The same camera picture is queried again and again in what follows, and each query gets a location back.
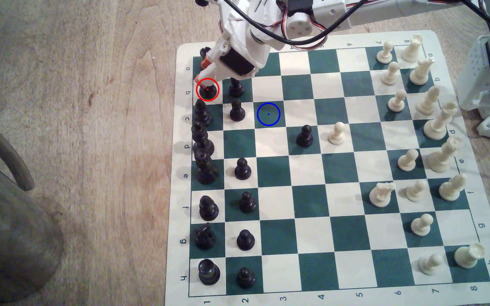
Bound curved wooden chair bar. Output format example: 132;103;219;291
0;104;35;192

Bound white pawn chess piece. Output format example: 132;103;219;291
328;122;346;146
410;213;434;237
381;61;400;86
387;89;407;113
418;253;445;275
398;149;419;172
376;40;394;65
406;179;428;203

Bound white queen chess piece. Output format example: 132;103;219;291
424;101;458;141

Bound black bishop chess piece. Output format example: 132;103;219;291
193;99;213;127
198;195;219;222

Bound white rook chess piece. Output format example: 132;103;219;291
401;34;424;63
454;243;486;269

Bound white king chess piece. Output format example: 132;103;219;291
427;136;461;173

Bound green white chess board mat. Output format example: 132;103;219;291
164;30;490;306

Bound white bishop chess piece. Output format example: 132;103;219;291
438;173;468;202
415;85;441;116

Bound black queen chess piece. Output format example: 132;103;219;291
191;121;215;157

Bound black king chess piece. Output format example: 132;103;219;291
194;149;219;185

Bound black pawn chess piece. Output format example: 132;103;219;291
239;191;257;214
234;158;252;180
236;229;256;251
230;99;246;122
236;267;256;290
229;78;246;98
296;124;314;148

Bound black knight chess piece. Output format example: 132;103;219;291
198;79;218;101
194;223;217;250

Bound white knight chess piece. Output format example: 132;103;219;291
369;182;396;208
409;57;436;86

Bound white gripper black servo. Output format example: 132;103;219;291
193;0;288;84

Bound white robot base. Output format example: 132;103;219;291
458;35;490;115

